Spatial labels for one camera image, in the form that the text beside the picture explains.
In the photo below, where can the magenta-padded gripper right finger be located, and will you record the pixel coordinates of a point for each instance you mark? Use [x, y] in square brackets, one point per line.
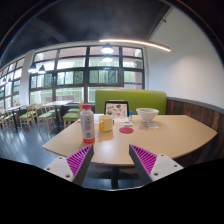
[146, 160]

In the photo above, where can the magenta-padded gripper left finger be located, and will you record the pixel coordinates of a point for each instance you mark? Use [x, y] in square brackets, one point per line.
[77, 160]

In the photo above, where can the clear red-capped drink bottle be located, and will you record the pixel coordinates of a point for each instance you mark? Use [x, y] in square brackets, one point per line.
[87, 125]

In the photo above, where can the flat round red coaster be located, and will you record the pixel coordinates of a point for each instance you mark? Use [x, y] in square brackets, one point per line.
[126, 130]

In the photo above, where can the small white handheld device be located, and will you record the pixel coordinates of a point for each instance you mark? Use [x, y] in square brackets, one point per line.
[127, 123]

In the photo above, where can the white ceramic bowl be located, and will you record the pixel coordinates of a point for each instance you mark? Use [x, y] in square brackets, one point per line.
[147, 114]

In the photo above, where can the pale yellow mug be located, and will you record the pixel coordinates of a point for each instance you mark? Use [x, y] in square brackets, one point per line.
[106, 123]

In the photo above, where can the white paper booklet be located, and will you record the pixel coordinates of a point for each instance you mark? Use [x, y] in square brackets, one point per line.
[97, 117]

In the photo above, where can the small blue-capped bottle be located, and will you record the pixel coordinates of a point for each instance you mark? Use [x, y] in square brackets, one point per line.
[130, 115]

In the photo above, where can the wooden chairs with green seats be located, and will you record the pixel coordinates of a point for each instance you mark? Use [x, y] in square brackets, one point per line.
[45, 116]

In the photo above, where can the black laptop with stickers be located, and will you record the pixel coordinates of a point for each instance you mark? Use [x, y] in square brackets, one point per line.
[116, 109]

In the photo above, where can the large light wooden dining table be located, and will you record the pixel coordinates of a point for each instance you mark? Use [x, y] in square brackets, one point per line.
[56, 103]

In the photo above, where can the green upholstered bench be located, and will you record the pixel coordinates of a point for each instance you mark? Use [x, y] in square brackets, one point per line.
[146, 98]

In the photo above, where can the small light wooden dining table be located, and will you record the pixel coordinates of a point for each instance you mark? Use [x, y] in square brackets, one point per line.
[16, 107]

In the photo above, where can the hanging pendant lamps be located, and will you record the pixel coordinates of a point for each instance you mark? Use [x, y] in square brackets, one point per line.
[107, 49]

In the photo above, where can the long curved ceiling light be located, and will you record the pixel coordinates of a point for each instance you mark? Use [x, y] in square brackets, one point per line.
[140, 42]

